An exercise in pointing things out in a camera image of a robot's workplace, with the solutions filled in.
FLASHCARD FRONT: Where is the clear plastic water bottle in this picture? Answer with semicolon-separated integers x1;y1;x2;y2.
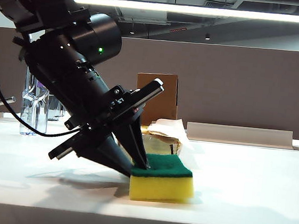
18;67;54;138

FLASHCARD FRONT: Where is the clear glass mug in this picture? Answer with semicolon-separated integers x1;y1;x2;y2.
46;94;69;122

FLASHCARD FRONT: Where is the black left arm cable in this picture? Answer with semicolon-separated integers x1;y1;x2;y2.
0;4;95;141

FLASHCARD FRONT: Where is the long ceiling light strip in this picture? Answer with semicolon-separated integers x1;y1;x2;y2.
70;0;299;27

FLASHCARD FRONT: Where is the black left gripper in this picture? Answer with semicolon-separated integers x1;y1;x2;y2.
46;60;167;180

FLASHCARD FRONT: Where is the narrow brown desk partition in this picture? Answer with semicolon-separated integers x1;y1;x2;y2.
0;26;34;120

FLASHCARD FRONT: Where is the brown cardboard box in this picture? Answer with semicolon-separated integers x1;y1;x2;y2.
132;70;182;129

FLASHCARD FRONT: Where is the wide brown desk partition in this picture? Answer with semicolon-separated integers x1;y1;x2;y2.
108;32;299;142

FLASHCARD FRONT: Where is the beige cable tray cover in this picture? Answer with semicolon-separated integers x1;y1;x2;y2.
185;120;296;151

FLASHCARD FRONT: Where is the yellow sponge with green pad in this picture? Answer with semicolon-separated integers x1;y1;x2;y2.
127;150;199;207

